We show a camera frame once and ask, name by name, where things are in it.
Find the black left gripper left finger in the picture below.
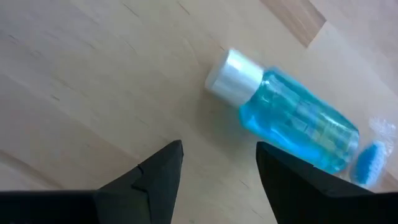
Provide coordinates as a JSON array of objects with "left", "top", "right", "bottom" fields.
[{"left": 95, "top": 139, "right": 184, "bottom": 224}]

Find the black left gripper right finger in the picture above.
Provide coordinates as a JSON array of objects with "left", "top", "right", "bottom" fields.
[{"left": 256, "top": 142, "right": 374, "bottom": 224}]

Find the blue white toothbrush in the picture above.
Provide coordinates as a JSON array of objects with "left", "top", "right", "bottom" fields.
[{"left": 349, "top": 116, "right": 397, "bottom": 190}]

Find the blue mouthwash bottle white cap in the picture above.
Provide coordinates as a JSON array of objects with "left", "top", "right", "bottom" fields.
[{"left": 204, "top": 48, "right": 361, "bottom": 175}]

